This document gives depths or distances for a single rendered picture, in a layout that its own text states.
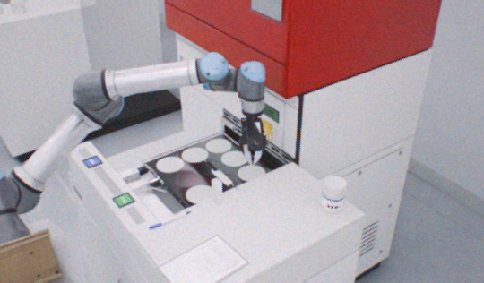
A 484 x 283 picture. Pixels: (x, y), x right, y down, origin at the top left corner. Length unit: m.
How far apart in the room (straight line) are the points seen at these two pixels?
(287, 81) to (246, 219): 0.45
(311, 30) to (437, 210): 1.91
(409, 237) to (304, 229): 1.56
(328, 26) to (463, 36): 1.49
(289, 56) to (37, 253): 0.95
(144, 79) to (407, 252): 1.91
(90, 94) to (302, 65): 0.65
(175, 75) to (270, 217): 0.51
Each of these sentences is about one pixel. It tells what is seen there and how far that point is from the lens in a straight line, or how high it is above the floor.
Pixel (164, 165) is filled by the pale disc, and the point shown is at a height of 0.90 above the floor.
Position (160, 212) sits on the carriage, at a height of 0.88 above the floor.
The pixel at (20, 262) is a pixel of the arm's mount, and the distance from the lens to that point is 1.63.
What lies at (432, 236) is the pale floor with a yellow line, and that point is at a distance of 3.11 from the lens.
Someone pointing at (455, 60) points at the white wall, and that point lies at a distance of 3.12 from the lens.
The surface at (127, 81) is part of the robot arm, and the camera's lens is 1.53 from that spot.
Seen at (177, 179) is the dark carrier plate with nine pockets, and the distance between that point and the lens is 1.86.
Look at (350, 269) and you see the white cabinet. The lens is 1.77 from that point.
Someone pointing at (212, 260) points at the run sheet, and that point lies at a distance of 1.45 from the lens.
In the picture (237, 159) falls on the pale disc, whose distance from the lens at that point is 1.94.
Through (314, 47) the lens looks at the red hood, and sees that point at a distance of 1.66.
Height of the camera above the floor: 2.01
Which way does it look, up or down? 33 degrees down
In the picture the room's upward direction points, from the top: straight up
